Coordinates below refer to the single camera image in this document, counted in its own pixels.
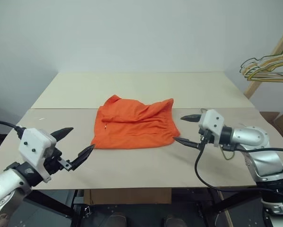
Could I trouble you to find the bunch of wire hangers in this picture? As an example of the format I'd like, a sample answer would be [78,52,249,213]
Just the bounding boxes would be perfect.
[243,33,283,80]

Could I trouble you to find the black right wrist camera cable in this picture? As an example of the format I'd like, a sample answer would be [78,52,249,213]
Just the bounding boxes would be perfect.
[194,139,283,193]

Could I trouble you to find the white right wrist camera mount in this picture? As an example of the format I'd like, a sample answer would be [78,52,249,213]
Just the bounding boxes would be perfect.
[198,109,225,145]

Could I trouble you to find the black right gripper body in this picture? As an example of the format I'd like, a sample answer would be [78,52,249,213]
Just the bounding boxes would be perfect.
[194,128,215,150]

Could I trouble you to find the open cardboard box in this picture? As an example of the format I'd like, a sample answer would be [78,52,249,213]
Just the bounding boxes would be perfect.
[259,111,283,153]

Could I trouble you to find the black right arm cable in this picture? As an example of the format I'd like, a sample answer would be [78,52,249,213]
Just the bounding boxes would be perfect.
[221,144,283,153]

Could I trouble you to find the orange garment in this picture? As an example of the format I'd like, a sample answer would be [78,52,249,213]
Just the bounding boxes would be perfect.
[90,94,181,150]

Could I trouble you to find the flat cardboard sheet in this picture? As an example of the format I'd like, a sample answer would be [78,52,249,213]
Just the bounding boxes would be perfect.
[84,188,173,205]

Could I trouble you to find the thin wooden strip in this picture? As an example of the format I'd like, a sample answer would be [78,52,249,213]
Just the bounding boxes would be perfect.
[217,190,235,227]

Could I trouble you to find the wooden clothes rack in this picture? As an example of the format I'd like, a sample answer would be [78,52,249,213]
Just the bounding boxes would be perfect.
[244,28,283,98]

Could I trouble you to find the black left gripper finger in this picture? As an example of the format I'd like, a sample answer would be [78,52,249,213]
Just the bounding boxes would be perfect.
[71,144,96,171]
[50,127,74,142]

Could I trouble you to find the black metal table frame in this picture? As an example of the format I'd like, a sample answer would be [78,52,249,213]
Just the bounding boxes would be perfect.
[20,188,263,227]

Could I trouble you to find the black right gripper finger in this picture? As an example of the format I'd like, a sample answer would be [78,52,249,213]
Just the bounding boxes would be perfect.
[180,113,202,123]
[173,136,201,149]

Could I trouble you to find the dark rounded shape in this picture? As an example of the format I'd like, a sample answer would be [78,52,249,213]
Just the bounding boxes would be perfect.
[107,213,126,227]
[164,214,183,227]

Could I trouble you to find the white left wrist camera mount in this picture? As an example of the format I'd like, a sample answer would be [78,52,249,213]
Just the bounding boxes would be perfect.
[18,128,58,183]

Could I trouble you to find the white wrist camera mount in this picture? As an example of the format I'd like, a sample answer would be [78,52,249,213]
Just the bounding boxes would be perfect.
[18,128,58,183]
[198,109,225,145]

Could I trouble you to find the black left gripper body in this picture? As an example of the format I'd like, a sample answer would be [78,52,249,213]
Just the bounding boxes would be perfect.
[43,148,74,176]

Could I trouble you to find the bundle of wire hangers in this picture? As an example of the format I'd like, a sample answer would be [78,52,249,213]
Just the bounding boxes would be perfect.
[247,39,283,82]

